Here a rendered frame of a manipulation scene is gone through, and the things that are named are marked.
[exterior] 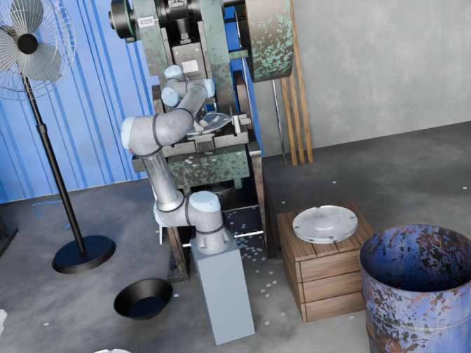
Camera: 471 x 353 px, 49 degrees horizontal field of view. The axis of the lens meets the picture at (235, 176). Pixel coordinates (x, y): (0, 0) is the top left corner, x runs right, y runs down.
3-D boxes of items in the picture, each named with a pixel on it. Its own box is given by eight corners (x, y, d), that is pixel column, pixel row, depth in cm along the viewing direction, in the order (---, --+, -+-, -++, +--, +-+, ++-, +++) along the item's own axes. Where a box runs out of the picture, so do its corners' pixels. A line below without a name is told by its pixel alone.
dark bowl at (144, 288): (174, 322, 247) (172, 311, 244) (113, 333, 247) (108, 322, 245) (176, 284, 275) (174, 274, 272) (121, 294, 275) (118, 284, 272)
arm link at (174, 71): (160, 76, 223) (165, 66, 229) (172, 97, 230) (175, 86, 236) (176, 71, 221) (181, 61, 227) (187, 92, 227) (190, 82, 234)
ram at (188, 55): (212, 100, 257) (200, 40, 244) (181, 106, 257) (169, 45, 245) (211, 91, 272) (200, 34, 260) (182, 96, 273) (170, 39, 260)
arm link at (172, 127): (183, 118, 176) (212, 71, 218) (153, 121, 179) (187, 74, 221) (190, 148, 182) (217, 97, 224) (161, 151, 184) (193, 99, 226)
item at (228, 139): (249, 142, 265) (247, 132, 262) (162, 157, 265) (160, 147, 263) (244, 123, 292) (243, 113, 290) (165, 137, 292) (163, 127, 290)
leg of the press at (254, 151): (289, 262, 276) (266, 100, 239) (268, 267, 276) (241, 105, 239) (268, 188, 360) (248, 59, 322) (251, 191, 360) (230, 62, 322)
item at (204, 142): (221, 157, 251) (216, 132, 245) (192, 163, 251) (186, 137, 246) (219, 140, 274) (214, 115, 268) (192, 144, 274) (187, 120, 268)
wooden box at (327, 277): (385, 305, 234) (382, 240, 220) (303, 323, 232) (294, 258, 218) (356, 257, 271) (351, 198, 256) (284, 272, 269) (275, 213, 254)
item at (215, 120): (174, 120, 275) (173, 118, 274) (228, 110, 275) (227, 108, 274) (171, 139, 248) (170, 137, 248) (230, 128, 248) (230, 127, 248)
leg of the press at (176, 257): (190, 280, 277) (151, 120, 239) (168, 284, 277) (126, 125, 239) (191, 202, 360) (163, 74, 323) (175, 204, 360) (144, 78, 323)
